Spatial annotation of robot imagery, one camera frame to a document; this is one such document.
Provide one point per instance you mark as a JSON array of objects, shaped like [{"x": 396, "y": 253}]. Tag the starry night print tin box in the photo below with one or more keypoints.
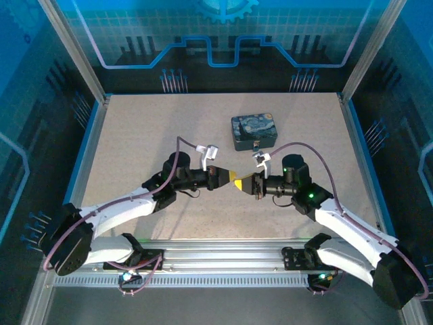
[{"x": 253, "y": 127}]

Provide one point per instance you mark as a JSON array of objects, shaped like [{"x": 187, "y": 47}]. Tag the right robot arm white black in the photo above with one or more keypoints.
[{"x": 348, "y": 230}]

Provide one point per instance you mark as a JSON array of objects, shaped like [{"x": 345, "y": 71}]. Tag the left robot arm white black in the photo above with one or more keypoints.
[{"x": 115, "y": 210}]

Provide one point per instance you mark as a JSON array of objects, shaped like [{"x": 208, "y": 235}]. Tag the aluminium mounting rail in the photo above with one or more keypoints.
[{"x": 220, "y": 254}]

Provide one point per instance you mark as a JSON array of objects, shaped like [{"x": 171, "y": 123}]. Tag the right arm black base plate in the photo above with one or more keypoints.
[{"x": 292, "y": 259}]

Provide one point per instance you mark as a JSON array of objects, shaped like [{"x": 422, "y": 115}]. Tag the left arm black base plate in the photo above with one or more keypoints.
[{"x": 154, "y": 254}]

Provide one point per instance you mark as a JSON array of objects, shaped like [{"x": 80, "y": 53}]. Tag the aluminium frame post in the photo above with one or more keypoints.
[
  {"x": 72, "y": 50},
  {"x": 370, "y": 47}
]

